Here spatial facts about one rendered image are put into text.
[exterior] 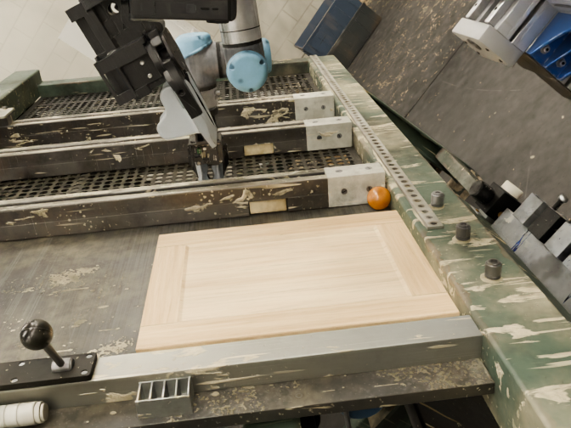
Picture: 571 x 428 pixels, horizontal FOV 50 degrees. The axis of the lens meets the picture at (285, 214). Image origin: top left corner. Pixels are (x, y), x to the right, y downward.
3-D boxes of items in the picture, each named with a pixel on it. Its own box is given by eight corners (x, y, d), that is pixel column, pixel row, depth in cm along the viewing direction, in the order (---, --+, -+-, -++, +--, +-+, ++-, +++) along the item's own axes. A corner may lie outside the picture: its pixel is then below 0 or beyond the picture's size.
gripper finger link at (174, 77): (190, 113, 73) (152, 46, 69) (204, 106, 72) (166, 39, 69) (189, 124, 68) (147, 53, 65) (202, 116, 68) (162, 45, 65)
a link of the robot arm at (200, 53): (214, 35, 122) (171, 39, 121) (221, 89, 126) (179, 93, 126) (214, 29, 129) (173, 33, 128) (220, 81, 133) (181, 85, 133)
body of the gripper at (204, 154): (189, 170, 132) (182, 115, 127) (192, 157, 139) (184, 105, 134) (225, 166, 132) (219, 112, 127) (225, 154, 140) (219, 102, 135)
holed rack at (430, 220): (443, 228, 111) (443, 225, 110) (427, 229, 110) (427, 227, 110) (316, 56, 259) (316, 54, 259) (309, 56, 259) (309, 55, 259)
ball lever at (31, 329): (79, 380, 82) (45, 340, 71) (50, 384, 82) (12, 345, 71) (81, 354, 85) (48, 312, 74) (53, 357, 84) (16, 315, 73)
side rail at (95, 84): (309, 87, 257) (308, 60, 252) (43, 111, 251) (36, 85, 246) (307, 82, 264) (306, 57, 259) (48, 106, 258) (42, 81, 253)
